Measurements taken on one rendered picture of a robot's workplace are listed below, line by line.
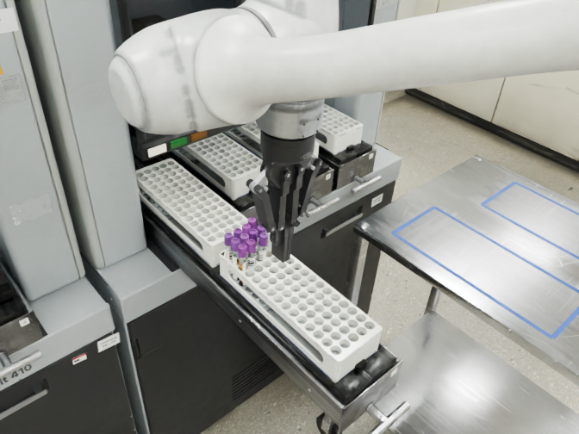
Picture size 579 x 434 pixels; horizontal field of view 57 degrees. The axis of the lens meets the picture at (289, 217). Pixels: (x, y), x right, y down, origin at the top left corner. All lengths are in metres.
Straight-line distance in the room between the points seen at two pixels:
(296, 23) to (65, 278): 0.69
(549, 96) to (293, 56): 2.71
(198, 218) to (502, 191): 0.68
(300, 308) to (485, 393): 0.82
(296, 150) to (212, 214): 0.37
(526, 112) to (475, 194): 1.96
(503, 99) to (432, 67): 2.79
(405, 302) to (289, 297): 1.28
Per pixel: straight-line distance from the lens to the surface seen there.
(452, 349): 1.64
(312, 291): 0.90
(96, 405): 1.25
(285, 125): 0.68
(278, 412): 1.76
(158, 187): 1.11
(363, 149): 1.35
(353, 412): 0.87
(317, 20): 0.63
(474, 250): 1.11
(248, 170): 1.16
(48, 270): 1.08
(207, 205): 1.07
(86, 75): 0.93
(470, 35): 0.46
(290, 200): 0.80
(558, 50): 0.47
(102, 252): 1.11
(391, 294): 2.13
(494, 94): 3.26
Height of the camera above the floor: 1.50
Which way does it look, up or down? 38 degrees down
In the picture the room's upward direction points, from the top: 4 degrees clockwise
